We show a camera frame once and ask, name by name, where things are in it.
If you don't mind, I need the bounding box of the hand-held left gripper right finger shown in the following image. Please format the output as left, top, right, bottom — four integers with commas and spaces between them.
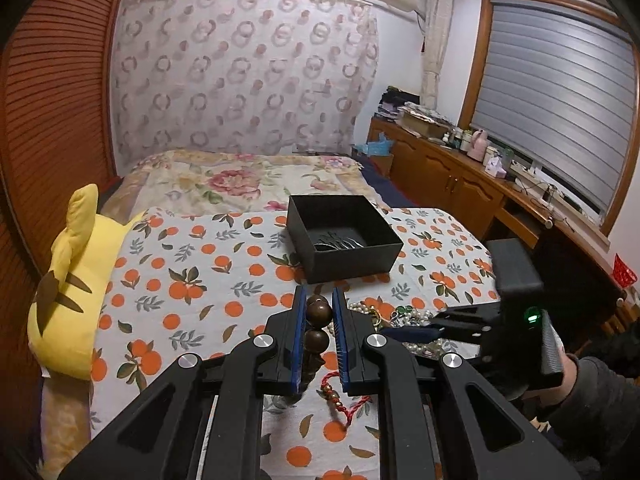
332, 287, 581, 480

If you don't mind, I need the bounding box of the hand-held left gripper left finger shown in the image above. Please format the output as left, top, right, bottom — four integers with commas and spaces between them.
57, 286, 308, 480

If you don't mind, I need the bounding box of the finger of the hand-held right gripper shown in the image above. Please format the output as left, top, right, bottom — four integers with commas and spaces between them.
431, 306, 502, 324
382, 321, 501, 347

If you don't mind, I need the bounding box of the brown wooden bead bracelet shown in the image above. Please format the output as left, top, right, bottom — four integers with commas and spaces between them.
303, 296, 333, 397

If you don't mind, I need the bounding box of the white pearl necklace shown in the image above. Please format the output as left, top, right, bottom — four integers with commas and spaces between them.
347, 299, 453, 362

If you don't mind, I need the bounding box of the black box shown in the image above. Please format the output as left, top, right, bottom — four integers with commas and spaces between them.
286, 194, 404, 285

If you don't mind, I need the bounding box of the person's right forearm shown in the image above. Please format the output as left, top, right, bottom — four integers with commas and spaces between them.
520, 332, 640, 480

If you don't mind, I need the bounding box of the silver jewelry piece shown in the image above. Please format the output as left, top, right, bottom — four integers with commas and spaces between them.
314, 232, 369, 252

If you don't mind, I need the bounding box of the person's right hand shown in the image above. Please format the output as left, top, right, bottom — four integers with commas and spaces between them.
556, 352, 582, 403

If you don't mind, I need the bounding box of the red basket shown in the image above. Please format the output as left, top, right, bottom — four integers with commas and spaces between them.
612, 253, 640, 289

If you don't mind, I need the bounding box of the orange fruit print blanket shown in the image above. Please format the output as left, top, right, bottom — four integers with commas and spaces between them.
86, 206, 502, 480

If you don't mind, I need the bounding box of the long wooden cabinet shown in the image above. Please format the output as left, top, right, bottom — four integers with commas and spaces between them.
367, 116, 628, 346

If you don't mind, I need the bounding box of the pink bottle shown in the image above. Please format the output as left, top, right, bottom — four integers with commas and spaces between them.
466, 128, 489, 157

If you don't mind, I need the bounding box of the dark blue bed sheet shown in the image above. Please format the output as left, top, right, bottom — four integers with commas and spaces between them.
359, 159, 422, 209

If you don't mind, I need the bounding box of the floral quilt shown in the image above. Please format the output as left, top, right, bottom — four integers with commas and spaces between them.
101, 149, 397, 217

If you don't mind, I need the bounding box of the grey window blind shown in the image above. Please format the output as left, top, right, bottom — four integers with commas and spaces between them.
469, 2, 640, 217

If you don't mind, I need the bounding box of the pile of papers and boxes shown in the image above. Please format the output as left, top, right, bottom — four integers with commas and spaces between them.
396, 101, 457, 139

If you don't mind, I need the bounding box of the blue plastic bag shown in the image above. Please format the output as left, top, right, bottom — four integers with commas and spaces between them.
351, 131, 397, 159

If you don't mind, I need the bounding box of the stack of dark clothes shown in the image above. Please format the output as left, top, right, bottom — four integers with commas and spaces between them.
376, 86, 424, 124

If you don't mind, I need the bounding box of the yellow plush toy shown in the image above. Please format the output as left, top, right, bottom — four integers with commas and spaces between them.
27, 184, 147, 381

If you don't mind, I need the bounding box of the narrow pale curtain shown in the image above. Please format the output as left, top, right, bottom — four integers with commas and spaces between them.
419, 0, 457, 112

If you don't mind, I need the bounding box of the slatted wooden wardrobe door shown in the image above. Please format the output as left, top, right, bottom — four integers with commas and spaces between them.
0, 0, 137, 286

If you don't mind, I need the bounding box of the red string bracelet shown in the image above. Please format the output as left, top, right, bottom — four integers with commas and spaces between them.
319, 371, 374, 430

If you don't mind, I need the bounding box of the white power strip with cables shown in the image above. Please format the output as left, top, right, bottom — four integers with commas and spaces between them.
509, 162, 558, 208

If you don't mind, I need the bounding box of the ring pattern wall cloth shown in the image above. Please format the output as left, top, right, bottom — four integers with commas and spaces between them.
111, 0, 380, 172

